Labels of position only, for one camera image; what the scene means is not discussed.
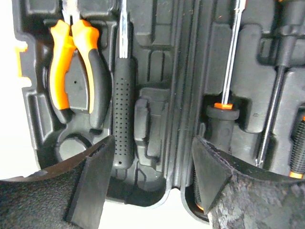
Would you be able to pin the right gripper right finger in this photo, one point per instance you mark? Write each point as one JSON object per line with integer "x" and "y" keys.
{"x": 238, "y": 195}

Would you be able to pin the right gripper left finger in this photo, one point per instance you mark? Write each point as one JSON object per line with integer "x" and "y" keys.
{"x": 67, "y": 195}

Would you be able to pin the small precision screwdriver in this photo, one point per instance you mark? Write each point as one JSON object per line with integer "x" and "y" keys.
{"x": 297, "y": 159}

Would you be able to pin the large black orange screwdriver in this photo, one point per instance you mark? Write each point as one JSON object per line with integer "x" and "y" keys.
{"x": 221, "y": 116}

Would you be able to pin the small black handled hammer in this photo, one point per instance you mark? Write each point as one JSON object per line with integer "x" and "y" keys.
{"x": 123, "y": 95}

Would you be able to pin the black plastic tool case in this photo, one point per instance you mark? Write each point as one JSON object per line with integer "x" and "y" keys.
{"x": 180, "y": 48}

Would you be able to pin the orange handled long-nose pliers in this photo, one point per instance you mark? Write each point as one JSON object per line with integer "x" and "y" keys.
{"x": 79, "y": 78}

